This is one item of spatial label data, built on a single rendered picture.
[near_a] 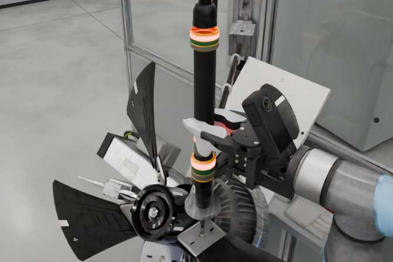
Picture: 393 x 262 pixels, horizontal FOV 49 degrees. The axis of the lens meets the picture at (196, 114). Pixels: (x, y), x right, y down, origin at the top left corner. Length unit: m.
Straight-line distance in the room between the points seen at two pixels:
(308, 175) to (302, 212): 0.80
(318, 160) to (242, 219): 0.44
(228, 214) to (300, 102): 0.33
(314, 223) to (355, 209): 0.79
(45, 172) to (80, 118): 0.66
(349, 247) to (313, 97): 0.51
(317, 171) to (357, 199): 0.06
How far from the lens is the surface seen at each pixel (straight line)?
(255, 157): 0.67
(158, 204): 0.93
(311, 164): 0.64
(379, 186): 0.63
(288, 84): 1.14
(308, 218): 1.42
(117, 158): 1.25
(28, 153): 3.28
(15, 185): 3.04
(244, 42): 1.29
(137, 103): 1.10
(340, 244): 0.68
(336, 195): 0.63
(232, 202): 1.02
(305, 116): 1.10
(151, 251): 0.98
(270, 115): 0.65
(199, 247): 0.90
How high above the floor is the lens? 1.88
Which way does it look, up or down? 33 degrees down
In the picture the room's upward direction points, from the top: straight up
